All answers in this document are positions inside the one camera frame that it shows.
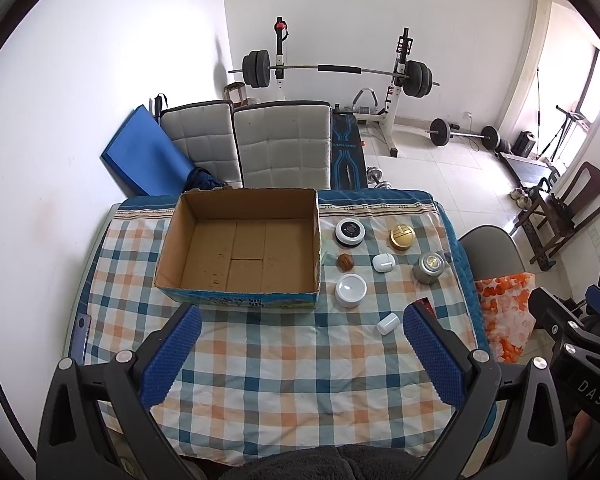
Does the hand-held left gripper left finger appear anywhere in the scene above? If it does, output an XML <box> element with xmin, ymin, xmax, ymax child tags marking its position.
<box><xmin>37</xmin><ymin>303</ymin><xmax>202</xmax><ymax>480</ymax></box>

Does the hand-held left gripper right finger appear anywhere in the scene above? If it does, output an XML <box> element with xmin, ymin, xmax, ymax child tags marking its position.
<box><xmin>402</xmin><ymin>302</ymin><xmax>573</xmax><ymax>480</ymax></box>

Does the cardboard box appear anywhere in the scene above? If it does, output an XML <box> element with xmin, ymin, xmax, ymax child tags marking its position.
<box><xmin>153</xmin><ymin>188</ymin><xmax>327</xmax><ymax>311</ymax></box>

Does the person's right hand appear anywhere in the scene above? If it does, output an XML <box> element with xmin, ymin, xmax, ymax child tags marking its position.
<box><xmin>566</xmin><ymin>411</ymin><xmax>596</xmax><ymax>462</ymax></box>

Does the orange and white bag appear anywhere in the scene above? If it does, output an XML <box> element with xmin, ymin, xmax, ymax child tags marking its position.
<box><xmin>474</xmin><ymin>272</ymin><xmax>536</xmax><ymax>364</ymax></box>

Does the small white cylinder bottle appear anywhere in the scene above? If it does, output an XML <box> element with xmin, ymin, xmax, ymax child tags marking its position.
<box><xmin>376</xmin><ymin>312</ymin><xmax>400</xmax><ymax>336</ymax></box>

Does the grey round chair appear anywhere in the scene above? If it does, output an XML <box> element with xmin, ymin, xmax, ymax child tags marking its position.
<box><xmin>457</xmin><ymin>225</ymin><xmax>527</xmax><ymax>281</ymax></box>

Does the silver metal tin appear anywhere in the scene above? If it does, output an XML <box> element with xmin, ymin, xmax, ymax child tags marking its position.
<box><xmin>412</xmin><ymin>251</ymin><xmax>446</xmax><ymax>285</ymax></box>

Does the dark wooden chair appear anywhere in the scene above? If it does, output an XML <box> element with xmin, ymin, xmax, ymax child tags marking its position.
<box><xmin>511</xmin><ymin>161</ymin><xmax>600</xmax><ymax>272</ymax></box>

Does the plaid tablecloth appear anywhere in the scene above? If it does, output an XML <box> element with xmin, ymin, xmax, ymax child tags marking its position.
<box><xmin>82</xmin><ymin>189</ymin><xmax>497</xmax><ymax>462</ymax></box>

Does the gold lid round jar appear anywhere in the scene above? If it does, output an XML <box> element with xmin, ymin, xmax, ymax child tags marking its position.
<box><xmin>389</xmin><ymin>226</ymin><xmax>416</xmax><ymax>251</ymax></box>

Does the black lid white round jar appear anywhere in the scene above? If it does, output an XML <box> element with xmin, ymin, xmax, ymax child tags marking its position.
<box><xmin>335</xmin><ymin>219</ymin><xmax>366</xmax><ymax>247</ymax></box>

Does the black speaker box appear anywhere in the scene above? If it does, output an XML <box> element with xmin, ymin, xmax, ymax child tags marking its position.
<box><xmin>512</xmin><ymin>131</ymin><xmax>537</xmax><ymax>157</ymax></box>

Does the dark blue cloth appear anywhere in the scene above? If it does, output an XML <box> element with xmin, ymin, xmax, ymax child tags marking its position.
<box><xmin>186</xmin><ymin>166</ymin><xmax>231</xmax><ymax>194</ymax></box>

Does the black folding stand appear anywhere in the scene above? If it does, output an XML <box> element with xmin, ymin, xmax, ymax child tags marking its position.
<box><xmin>539</xmin><ymin>104</ymin><xmax>594</xmax><ymax>162</ymax></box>

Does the chrome dumbbell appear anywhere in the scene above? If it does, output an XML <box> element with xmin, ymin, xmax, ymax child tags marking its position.
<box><xmin>366</xmin><ymin>169</ymin><xmax>394</xmax><ymax>190</ymax></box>

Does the blue foam mat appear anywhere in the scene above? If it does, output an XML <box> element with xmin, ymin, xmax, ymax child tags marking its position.
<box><xmin>99</xmin><ymin>105</ymin><xmax>197</xmax><ymax>199</ymax></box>

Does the short barbell with black plates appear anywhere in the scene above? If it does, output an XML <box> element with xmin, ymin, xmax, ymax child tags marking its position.
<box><xmin>428</xmin><ymin>117</ymin><xmax>501</xmax><ymax>151</ymax></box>

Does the narrow white cushioned chair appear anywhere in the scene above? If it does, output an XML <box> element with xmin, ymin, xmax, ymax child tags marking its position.
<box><xmin>159</xmin><ymin>100</ymin><xmax>244</xmax><ymax>196</ymax></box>

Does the black weight bench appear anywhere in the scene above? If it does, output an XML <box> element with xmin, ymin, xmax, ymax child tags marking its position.
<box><xmin>330</xmin><ymin>109</ymin><xmax>369</xmax><ymax>190</ymax></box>

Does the wide white cushioned chair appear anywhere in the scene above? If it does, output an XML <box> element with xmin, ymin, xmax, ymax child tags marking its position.
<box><xmin>232</xmin><ymin>101</ymin><xmax>333</xmax><ymax>191</ymax></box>

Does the white barbell rack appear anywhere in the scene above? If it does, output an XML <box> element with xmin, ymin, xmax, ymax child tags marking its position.
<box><xmin>271</xmin><ymin>17</ymin><xmax>417</xmax><ymax>159</ymax></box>

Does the small wooden stool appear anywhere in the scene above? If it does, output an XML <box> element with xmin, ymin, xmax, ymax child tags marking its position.
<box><xmin>223</xmin><ymin>82</ymin><xmax>246</xmax><ymax>109</ymax></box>

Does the long barbell with black plates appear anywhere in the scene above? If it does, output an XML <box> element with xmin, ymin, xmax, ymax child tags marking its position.
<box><xmin>228</xmin><ymin>50</ymin><xmax>441</xmax><ymax>98</ymax></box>

